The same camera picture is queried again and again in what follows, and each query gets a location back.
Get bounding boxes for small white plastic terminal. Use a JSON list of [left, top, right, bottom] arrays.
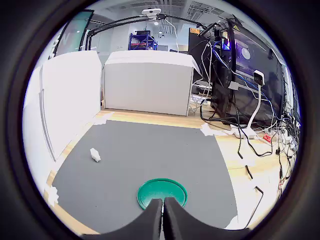
[[89, 147, 102, 164]]

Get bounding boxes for round green lid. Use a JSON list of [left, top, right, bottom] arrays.
[[136, 177, 188, 211]]

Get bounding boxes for dark grey mat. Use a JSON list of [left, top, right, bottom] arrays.
[[51, 119, 238, 235]]

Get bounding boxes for white tape piece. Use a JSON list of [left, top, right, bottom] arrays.
[[238, 157, 256, 168]]

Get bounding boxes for white tape cross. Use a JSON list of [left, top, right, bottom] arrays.
[[44, 184, 60, 207], [200, 122, 216, 137], [92, 112, 115, 126]]

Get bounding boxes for white partition box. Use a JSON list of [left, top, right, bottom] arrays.
[[103, 50, 201, 117]]

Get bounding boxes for white partition panel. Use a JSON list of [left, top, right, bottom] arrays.
[[21, 66, 57, 181], [41, 50, 103, 162]]

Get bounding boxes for black computer tower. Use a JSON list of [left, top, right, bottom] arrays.
[[208, 21, 287, 126]]

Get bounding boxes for black monitor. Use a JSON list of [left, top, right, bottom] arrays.
[[187, 26, 213, 83]]

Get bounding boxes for blue shelf rack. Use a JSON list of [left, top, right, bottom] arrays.
[[129, 30, 159, 52]]

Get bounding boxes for dark glass panel with lettering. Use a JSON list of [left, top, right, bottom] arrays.
[[47, 9, 95, 60]]

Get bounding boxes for white overhead webcam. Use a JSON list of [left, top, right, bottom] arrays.
[[141, 8, 162, 21]]

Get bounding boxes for black camera cable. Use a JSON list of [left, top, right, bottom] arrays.
[[236, 147, 265, 230]]

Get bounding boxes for white power strip red switch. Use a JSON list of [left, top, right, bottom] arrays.
[[259, 132, 293, 147]]

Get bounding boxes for white camera on gooseneck stand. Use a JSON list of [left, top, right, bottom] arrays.
[[231, 69, 265, 140]]

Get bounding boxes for white webcam cable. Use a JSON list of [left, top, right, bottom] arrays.
[[164, 18, 181, 53]]

